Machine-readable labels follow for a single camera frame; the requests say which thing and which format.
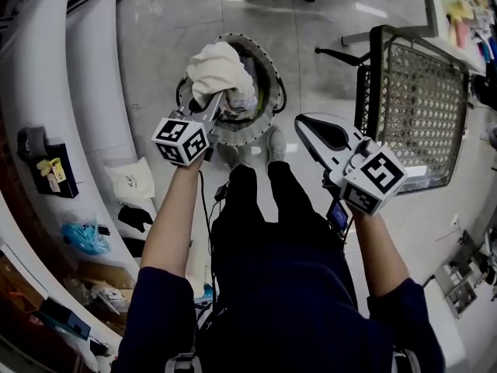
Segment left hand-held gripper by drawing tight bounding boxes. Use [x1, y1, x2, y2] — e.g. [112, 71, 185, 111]
[151, 91, 227, 166]

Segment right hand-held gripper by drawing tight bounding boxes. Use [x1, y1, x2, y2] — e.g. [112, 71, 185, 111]
[294, 113, 408, 217]

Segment cream clothes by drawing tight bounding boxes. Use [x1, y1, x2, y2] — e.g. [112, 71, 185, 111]
[185, 41, 257, 110]

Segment light blue plaid clothes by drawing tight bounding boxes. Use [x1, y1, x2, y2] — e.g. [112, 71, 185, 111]
[226, 89, 259, 113]

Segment round striped laundry basket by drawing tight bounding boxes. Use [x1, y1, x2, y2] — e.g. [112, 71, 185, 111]
[176, 32, 288, 148]

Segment person's left forearm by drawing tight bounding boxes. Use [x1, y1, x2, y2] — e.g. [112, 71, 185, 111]
[139, 157, 206, 278]

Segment person's right forearm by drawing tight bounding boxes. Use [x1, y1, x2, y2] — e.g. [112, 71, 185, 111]
[350, 209, 412, 299]

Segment person's right grey shoe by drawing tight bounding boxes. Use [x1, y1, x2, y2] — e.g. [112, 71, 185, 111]
[265, 127, 288, 167]

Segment person's grey shoe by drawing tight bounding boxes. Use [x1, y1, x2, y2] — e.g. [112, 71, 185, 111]
[216, 143, 241, 169]
[265, 127, 288, 167]

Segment person's left grey shoe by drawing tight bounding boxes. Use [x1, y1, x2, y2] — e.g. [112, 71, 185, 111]
[216, 143, 241, 169]

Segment black furniture leg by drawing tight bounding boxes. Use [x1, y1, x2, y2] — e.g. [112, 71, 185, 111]
[314, 46, 370, 68]

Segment small black display device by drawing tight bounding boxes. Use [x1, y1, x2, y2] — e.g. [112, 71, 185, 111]
[325, 199, 351, 235]

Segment person's black trousers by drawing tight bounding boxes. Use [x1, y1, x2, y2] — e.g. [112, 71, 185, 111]
[209, 160, 346, 256]

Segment small white printed packet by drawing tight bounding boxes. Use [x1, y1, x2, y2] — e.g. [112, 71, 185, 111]
[103, 156, 157, 210]

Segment dark lattice plastic bin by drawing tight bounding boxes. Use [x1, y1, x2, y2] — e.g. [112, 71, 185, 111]
[354, 24, 473, 194]

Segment black fabric piece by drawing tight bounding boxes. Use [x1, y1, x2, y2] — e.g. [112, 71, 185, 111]
[116, 204, 155, 233]

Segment black tray with yellow tags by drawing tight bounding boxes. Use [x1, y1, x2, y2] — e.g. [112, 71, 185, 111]
[16, 126, 81, 200]

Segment white metal shelf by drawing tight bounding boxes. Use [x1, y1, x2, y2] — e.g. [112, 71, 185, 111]
[0, 0, 156, 373]

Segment white table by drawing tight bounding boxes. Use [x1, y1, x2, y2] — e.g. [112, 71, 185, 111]
[417, 0, 497, 75]

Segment bag of blue items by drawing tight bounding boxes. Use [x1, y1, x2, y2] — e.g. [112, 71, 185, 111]
[61, 218, 112, 256]

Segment person's navy shirt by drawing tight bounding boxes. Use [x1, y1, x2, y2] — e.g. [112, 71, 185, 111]
[116, 242, 446, 373]

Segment brown cardboard box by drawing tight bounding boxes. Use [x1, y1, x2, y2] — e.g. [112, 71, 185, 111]
[61, 261, 137, 326]

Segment grey metal equipment pile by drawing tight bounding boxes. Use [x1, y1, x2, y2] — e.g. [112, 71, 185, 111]
[433, 226, 497, 320]

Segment teal box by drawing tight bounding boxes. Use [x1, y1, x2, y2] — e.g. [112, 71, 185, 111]
[37, 296, 92, 340]

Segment black cable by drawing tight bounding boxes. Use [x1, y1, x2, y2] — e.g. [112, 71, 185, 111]
[197, 169, 218, 310]

